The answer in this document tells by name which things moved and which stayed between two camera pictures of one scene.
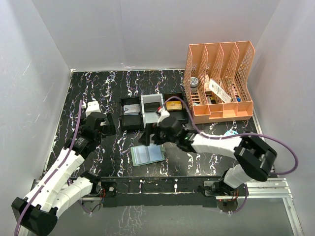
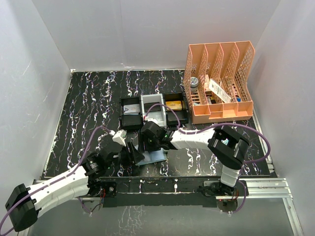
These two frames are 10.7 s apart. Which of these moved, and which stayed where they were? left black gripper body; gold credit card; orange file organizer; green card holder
Moved: left black gripper body
Stayed: green card holder; orange file organizer; gold credit card
